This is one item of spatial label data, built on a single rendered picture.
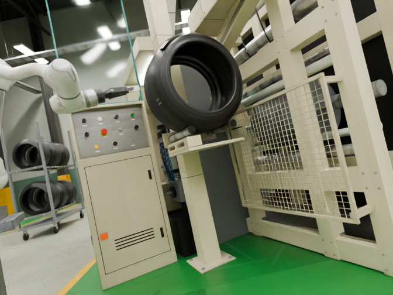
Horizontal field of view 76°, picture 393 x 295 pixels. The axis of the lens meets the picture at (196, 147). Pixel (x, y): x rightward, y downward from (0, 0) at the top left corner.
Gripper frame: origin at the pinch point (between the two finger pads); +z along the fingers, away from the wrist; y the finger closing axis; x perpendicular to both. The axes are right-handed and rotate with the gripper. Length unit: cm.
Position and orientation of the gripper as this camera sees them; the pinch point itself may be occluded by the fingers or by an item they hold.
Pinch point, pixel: (133, 89)
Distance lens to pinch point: 146.9
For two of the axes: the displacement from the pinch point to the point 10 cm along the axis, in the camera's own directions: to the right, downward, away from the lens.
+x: 3.3, 9.5, 0.2
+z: 8.5, -3.0, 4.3
